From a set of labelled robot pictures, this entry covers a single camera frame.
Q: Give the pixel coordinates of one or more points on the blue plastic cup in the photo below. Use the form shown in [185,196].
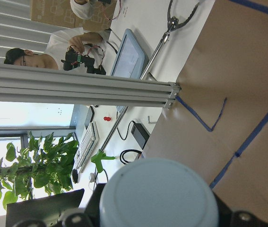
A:
[156,192]

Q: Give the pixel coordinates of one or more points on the cardboard box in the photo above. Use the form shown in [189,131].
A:
[59,13]

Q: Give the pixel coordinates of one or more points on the green potted plant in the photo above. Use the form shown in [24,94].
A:
[45,163]

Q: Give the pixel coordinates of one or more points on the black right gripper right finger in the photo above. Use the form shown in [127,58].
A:
[241,218]

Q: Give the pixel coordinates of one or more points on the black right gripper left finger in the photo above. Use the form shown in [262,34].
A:
[89,216]

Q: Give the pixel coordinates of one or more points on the black computer monitor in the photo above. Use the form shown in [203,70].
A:
[47,209]

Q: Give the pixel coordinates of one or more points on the aluminium frame post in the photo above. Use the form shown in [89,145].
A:
[35,85]

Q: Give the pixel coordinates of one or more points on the person in white shirt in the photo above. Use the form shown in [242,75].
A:
[81,41]

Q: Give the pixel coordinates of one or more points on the white keyboard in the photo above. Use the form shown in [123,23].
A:
[86,147]

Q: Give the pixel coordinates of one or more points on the green plastic clamp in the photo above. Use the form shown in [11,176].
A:
[97,160]

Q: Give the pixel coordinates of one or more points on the black power adapter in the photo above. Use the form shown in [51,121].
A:
[140,134]

